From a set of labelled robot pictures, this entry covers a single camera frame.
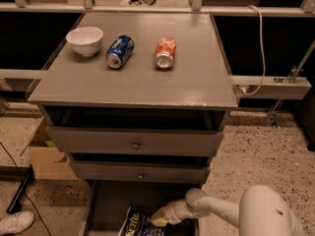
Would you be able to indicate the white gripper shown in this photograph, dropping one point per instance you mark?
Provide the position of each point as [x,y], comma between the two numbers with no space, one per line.
[169,211]

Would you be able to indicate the blue Kettle chip bag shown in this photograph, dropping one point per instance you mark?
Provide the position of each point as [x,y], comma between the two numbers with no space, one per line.
[138,223]

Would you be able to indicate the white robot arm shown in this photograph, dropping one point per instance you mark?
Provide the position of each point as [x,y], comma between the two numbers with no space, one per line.
[261,212]

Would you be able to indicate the grey middle drawer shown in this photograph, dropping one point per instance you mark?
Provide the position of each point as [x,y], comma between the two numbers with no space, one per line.
[140,168]

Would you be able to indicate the grey drawer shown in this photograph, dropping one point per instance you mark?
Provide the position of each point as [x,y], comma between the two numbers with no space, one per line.
[134,131]
[110,200]
[140,168]

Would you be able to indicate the grey bottom drawer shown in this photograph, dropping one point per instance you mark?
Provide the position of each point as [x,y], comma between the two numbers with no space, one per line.
[110,200]

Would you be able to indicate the grey top drawer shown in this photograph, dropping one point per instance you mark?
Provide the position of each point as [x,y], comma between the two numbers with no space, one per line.
[134,131]

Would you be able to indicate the grey drawer cabinet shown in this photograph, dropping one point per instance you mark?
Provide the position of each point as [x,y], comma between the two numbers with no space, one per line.
[144,134]

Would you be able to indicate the cardboard box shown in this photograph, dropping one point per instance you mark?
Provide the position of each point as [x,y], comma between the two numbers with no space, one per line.
[47,162]

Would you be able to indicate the black floor bar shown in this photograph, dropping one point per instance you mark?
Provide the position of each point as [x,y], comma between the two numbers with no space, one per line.
[25,175]

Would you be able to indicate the white sneaker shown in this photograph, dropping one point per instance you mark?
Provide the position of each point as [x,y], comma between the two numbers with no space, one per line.
[16,223]

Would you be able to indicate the orange soda can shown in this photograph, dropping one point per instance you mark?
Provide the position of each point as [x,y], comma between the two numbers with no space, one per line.
[165,51]

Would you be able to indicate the blue soda can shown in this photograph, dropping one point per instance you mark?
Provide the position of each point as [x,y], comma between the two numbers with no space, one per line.
[119,51]

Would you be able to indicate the white ceramic bowl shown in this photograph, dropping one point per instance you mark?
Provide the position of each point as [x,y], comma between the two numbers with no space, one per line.
[86,41]

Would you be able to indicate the metal railing frame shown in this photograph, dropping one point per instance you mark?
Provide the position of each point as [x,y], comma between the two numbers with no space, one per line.
[157,7]

